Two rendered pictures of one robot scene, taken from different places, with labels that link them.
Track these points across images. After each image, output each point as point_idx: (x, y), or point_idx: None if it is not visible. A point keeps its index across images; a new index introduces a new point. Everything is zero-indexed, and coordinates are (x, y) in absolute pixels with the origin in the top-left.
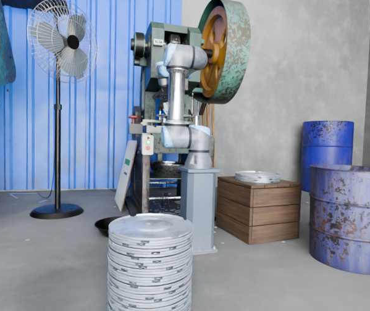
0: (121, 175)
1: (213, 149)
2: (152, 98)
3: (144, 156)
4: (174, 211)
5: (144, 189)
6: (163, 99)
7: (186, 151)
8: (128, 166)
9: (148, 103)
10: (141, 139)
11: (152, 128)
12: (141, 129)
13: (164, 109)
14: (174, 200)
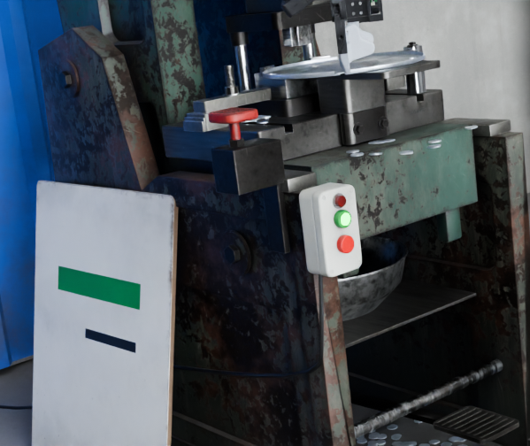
0: (54, 345)
1: (523, 175)
2: (286, 11)
3: (318, 279)
4: (359, 444)
5: (337, 412)
6: (346, 11)
7: (428, 208)
8: (126, 309)
9: (167, 16)
10: (280, 205)
11: (282, 138)
12: (278, 166)
13: (348, 55)
14: (438, 420)
